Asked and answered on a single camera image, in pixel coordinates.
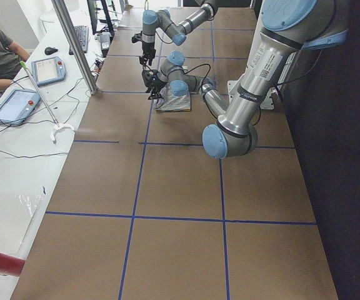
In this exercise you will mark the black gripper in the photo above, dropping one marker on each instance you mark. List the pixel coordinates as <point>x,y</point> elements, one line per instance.
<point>147,50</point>
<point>155,83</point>

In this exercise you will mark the navy white striped polo shirt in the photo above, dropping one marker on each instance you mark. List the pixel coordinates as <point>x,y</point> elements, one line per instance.
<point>167,102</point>

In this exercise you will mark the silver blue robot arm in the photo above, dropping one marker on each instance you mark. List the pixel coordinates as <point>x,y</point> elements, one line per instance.
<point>287,27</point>
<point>152,20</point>

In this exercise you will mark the black keyboard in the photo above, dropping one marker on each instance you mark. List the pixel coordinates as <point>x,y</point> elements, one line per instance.
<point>82,33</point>

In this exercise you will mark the upper teach pendant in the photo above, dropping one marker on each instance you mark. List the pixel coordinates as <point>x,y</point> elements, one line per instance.
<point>48,71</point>

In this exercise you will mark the teach pendant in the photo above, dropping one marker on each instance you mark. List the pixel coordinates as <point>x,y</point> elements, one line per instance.
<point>18,106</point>
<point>48,71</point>

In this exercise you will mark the black computer mouse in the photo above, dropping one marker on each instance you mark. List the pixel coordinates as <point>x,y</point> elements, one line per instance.
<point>50,50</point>

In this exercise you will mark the long metal grabber stick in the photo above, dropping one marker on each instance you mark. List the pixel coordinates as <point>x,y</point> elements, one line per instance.
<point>58,126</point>

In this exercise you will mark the lower teach pendant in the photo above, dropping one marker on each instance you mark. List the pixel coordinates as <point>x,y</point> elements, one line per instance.
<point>18,106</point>

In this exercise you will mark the clear plastic bag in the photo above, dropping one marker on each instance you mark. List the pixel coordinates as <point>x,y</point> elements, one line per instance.
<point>17,212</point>

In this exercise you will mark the red cylinder bottle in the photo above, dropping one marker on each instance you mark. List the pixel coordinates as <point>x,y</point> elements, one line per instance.
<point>10,265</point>

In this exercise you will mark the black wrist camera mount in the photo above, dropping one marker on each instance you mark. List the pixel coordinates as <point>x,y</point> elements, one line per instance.
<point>149,77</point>
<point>138,37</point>

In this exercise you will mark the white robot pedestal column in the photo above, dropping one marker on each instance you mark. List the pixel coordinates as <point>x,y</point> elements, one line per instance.
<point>233,90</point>

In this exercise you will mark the aluminium frame post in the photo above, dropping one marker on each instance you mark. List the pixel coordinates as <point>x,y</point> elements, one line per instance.
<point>70,34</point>

